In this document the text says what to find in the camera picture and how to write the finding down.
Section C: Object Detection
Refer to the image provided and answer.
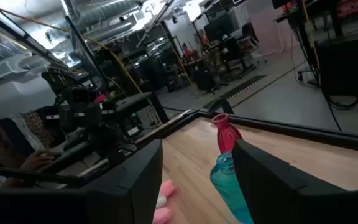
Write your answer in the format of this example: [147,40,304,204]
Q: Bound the black office chair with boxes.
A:
[193,66,229,95]

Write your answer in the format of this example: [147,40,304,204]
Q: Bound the black table frame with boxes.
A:
[134,108,358,156]

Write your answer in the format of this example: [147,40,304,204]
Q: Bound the black computer monitor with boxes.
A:
[203,14,236,42]

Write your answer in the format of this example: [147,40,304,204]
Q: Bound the pink tulip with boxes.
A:
[152,207,172,224]
[159,179,177,199]

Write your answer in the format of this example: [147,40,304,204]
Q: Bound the black equipment cart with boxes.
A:
[314,27,358,98]

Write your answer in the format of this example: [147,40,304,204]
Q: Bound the black ribbed floor cover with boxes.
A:
[202,73,270,110]

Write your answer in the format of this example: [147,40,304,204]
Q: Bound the white tulip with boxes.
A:
[155,195,168,210]

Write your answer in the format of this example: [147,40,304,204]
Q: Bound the yellow hanging cable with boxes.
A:
[0,0,144,95]

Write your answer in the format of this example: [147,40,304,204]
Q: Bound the black desk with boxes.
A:
[113,91,170,125]

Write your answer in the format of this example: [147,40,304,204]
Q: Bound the teal glass vase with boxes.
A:
[209,151,255,224]

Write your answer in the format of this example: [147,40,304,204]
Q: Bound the red glass vase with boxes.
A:
[211,113,244,154]

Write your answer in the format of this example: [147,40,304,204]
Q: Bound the person's hand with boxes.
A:
[19,150,62,172]

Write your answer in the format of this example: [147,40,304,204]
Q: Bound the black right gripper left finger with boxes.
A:
[0,139,163,224]

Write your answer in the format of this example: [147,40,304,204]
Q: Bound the silver ceiling air duct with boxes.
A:
[63,0,145,30]

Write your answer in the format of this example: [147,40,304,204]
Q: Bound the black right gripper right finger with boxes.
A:
[231,139,358,224]

